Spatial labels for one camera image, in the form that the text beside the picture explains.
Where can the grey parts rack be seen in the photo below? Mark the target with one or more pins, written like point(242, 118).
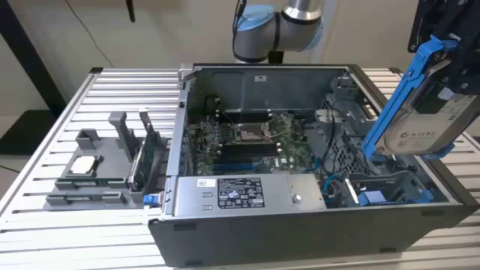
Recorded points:
point(94, 154)

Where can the blue case latch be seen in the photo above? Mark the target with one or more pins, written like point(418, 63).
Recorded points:
point(151, 201)

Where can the grey metal disk bay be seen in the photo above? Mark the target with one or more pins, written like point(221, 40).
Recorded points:
point(405, 180)

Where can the green graphics card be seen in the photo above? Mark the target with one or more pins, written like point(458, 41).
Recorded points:
point(149, 157)

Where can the black open PC case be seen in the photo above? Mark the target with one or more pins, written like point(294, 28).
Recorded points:
point(282, 239)

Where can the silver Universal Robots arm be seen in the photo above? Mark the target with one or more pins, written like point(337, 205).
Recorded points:
point(263, 39)

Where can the green Dell motherboard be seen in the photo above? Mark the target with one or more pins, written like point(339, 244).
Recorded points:
point(289, 152)

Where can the black monitor stand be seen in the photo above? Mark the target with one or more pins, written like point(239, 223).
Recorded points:
point(23, 56)

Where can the thin metal locking lever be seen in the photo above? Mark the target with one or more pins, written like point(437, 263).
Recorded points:
point(230, 117)

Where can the CPU socket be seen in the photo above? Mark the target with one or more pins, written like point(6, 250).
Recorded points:
point(250, 133)

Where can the grey metal drive cage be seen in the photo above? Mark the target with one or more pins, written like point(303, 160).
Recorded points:
point(338, 135)

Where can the silver CPU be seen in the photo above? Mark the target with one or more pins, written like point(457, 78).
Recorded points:
point(85, 164)

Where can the blue expansion slot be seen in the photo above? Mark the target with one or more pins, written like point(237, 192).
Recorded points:
point(233, 168)

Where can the hard disk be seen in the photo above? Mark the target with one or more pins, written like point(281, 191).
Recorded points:
point(423, 132)

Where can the black RAM slot bank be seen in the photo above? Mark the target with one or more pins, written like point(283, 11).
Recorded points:
point(247, 152)
point(243, 115)

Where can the silver power supply unit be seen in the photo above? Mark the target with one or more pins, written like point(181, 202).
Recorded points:
point(274, 191)

